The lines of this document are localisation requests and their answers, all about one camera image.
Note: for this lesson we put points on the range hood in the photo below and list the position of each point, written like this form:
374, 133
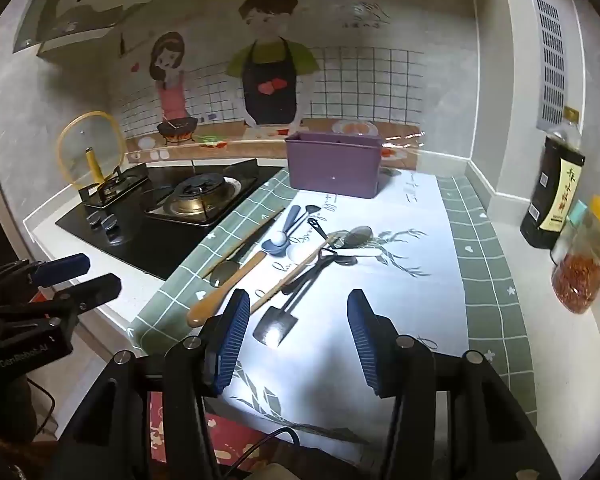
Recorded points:
70, 25

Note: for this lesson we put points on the wooden chopstick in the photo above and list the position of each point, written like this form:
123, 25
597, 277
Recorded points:
292, 276
250, 240

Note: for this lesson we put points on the white vent grille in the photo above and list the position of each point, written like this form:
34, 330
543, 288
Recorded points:
550, 60

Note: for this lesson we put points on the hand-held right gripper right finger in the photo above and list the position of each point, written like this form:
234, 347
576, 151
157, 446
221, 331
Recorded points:
365, 340

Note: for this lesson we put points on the large metal spoon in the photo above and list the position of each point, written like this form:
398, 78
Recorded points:
358, 235

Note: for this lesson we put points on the purple plastic utensil holder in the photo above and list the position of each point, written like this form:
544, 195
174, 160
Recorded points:
330, 170

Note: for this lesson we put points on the green checked printed mat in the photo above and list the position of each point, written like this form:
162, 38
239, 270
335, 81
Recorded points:
405, 320

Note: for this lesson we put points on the black gas stove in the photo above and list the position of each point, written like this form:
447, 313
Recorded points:
145, 240

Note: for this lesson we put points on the large gas burner with grate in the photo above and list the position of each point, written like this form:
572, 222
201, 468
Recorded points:
200, 197

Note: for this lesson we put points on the yellow-lidded chili jar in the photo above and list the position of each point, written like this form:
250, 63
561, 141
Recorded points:
580, 275

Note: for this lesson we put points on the red patterned floor mat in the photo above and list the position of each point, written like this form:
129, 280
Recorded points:
220, 440

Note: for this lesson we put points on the black spatula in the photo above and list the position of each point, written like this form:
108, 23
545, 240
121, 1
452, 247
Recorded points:
275, 327

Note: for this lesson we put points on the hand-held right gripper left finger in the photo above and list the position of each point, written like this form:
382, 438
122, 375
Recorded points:
230, 340

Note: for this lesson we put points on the cartoon wall poster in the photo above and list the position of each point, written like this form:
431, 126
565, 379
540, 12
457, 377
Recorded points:
330, 85

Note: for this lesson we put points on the blue spoon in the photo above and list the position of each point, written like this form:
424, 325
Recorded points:
291, 217

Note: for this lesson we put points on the small gas burner with grate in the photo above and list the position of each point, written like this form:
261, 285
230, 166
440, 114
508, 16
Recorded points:
112, 187

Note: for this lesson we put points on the white spoon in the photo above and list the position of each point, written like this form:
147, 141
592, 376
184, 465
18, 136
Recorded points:
300, 252

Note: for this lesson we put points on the black slotted spoon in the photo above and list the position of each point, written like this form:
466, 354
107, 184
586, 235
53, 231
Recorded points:
316, 224

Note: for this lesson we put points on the dark metal spoon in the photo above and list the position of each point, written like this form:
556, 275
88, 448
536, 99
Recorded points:
222, 272

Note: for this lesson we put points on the teal-lidded glass jar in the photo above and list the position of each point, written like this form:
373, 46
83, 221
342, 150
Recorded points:
572, 220

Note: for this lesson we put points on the yellow-rimmed glass pot lid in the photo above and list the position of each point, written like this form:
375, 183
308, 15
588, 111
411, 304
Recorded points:
80, 145

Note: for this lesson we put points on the dark soy sauce bottle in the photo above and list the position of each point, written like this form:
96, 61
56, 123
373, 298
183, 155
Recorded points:
550, 195

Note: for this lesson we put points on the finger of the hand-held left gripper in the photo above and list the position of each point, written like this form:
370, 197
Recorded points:
95, 287
62, 266

